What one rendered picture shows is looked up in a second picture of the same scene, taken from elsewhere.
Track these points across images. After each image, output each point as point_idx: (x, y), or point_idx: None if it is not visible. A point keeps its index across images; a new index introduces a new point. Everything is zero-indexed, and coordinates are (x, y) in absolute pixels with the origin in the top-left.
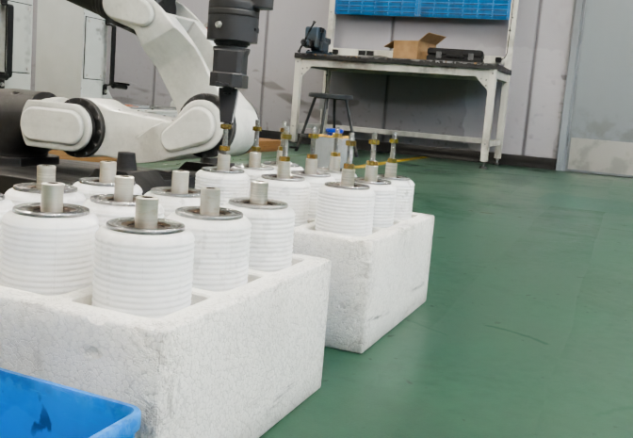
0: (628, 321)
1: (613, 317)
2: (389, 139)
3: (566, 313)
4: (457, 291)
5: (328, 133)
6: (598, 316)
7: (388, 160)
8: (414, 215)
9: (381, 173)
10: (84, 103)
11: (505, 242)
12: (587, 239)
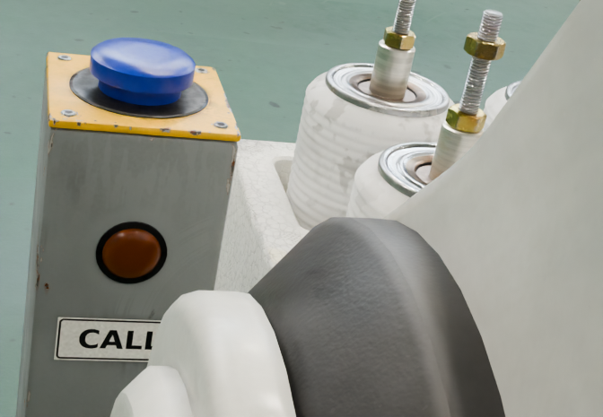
0: (13, 131)
1: (3, 142)
2: None
3: (34, 185)
4: (1, 325)
5: (176, 92)
6: (17, 155)
7: (413, 42)
8: (273, 163)
9: (364, 99)
10: None
11: None
12: None
